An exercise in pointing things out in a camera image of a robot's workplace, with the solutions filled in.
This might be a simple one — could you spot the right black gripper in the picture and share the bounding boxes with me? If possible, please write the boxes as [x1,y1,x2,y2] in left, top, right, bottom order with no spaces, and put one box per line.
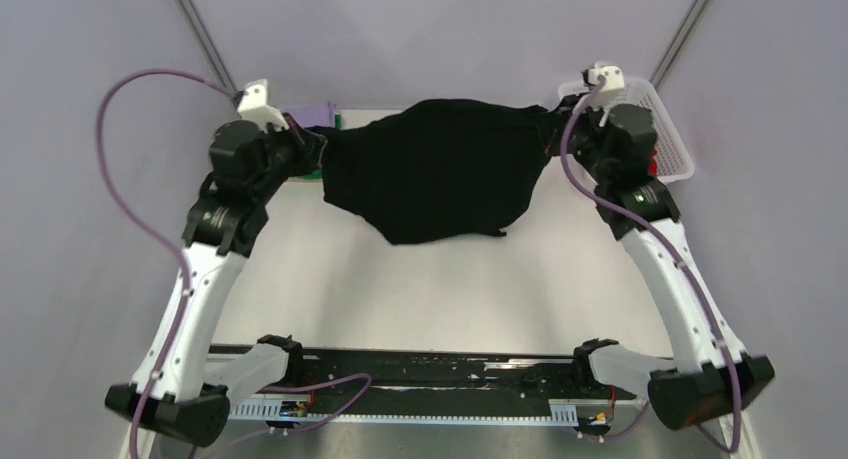
[532,93,611,183]

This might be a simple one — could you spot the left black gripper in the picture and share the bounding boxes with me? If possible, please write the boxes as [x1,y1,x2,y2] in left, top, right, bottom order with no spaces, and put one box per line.
[253,111,327,202]

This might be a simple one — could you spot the black t shirt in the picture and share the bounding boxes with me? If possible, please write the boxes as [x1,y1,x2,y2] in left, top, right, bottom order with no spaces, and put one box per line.
[323,99,568,245]

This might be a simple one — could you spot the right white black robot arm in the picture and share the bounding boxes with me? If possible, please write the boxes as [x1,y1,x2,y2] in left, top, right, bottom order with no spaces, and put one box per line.
[562,104,775,430]

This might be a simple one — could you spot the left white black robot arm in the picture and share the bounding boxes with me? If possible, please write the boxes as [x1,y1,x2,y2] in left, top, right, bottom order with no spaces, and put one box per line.
[104,116,307,447]

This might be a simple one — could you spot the red t shirt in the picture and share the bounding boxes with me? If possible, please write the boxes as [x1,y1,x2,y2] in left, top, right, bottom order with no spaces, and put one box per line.
[648,149,660,177]

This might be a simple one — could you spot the white plastic basket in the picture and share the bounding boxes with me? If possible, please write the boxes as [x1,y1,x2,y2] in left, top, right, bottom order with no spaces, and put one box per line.
[557,75,696,184]

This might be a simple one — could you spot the folded green t shirt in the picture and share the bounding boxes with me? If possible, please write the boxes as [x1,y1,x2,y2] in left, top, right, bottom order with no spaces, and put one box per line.
[294,113,344,181]

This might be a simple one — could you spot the folded purple t shirt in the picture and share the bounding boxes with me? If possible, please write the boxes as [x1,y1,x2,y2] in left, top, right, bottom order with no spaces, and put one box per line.
[280,101,337,128]

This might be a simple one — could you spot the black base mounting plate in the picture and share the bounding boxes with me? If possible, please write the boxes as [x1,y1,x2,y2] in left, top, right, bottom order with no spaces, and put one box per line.
[278,348,637,417]

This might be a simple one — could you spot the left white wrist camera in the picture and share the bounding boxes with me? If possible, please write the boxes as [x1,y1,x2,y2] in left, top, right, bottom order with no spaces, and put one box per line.
[237,79,290,131]

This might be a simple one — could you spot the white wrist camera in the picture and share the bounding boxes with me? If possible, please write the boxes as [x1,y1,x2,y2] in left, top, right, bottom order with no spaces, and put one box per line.
[237,79,290,131]
[582,61,626,127]

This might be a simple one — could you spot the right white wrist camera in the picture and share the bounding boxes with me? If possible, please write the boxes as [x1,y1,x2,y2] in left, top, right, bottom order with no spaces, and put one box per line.
[582,61,626,127]

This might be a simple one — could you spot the white slotted cable duct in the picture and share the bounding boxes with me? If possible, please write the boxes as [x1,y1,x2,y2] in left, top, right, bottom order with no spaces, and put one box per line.
[229,400,579,427]

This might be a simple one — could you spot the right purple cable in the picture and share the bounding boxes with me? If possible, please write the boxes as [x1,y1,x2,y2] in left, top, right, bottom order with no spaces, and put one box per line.
[559,74,743,455]

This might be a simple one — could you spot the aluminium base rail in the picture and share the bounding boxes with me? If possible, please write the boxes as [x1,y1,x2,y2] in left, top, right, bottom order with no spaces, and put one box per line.
[142,373,730,458]

